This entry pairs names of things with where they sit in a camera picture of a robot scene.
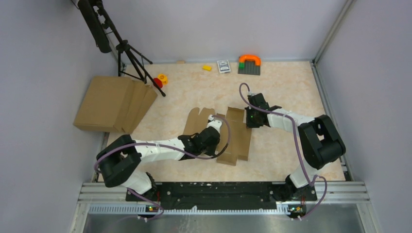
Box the brown cardboard box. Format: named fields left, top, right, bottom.
left=183, top=107, right=252, bottom=166

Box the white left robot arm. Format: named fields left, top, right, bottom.
left=94, top=126, right=221, bottom=201

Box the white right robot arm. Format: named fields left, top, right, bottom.
left=245, top=93, right=346, bottom=201

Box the grey building baseplate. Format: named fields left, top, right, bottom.
left=238, top=61, right=260, bottom=76

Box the blue playing card deck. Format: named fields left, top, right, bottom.
left=217, top=60, right=231, bottom=74

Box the orange arch toy piece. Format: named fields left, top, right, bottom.
left=239, top=54, right=261, bottom=66

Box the red round toy disc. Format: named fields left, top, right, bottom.
left=153, top=78, right=163, bottom=88

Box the yellow round toy disc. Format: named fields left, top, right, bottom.
left=157, top=74, right=169, bottom=85

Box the stack of folded cardboard boxes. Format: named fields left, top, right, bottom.
left=73, top=76, right=157, bottom=134

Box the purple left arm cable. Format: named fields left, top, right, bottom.
left=93, top=115, right=232, bottom=222

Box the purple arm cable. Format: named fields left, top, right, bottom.
left=239, top=83, right=328, bottom=220
left=93, top=115, right=232, bottom=222

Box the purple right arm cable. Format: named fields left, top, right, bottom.
left=239, top=83, right=328, bottom=220

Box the black camera tripod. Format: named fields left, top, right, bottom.
left=71, top=0, right=166, bottom=97

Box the aluminium frame rail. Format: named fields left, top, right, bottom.
left=69, top=132, right=377, bottom=233

